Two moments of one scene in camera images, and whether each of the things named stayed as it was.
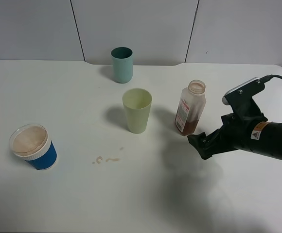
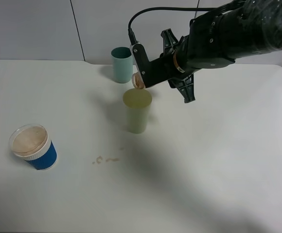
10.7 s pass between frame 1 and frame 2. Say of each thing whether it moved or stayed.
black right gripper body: moved
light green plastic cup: stayed
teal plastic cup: stayed
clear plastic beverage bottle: moved
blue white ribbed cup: stayed
